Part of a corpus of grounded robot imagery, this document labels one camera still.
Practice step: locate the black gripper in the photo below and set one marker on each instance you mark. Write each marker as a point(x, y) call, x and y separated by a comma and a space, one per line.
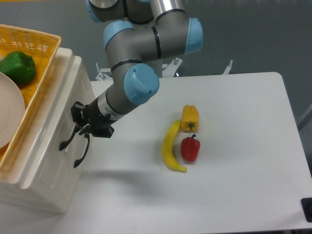
point(98, 124)

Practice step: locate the white top drawer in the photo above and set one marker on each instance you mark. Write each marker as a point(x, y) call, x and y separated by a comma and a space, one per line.
point(53, 168)

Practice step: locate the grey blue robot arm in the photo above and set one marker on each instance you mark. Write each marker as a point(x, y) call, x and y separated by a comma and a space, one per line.
point(138, 31)

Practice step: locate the white drawer cabinet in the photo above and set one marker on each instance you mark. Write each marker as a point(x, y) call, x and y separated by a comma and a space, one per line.
point(13, 174)

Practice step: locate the white plate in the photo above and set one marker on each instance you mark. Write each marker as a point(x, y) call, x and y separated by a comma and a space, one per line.
point(12, 109)

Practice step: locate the green bell pepper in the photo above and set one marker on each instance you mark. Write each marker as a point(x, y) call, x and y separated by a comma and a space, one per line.
point(19, 67)

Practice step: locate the yellow woven basket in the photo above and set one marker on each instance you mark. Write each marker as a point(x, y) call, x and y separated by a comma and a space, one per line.
point(28, 54)

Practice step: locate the yellow banana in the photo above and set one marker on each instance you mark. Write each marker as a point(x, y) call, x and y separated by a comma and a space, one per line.
point(167, 148)

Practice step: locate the yellow bell pepper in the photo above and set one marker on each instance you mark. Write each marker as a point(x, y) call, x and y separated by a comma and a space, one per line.
point(190, 119)

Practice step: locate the red bell pepper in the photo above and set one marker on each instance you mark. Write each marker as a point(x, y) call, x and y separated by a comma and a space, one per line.
point(190, 148)

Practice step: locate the black object at table edge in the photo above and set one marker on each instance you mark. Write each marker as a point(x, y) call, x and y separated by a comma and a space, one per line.
point(307, 208)

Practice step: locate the black bottom drawer handle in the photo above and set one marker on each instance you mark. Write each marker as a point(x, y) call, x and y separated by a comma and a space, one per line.
point(84, 152)

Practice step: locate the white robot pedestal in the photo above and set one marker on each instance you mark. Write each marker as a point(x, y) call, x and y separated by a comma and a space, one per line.
point(168, 70)

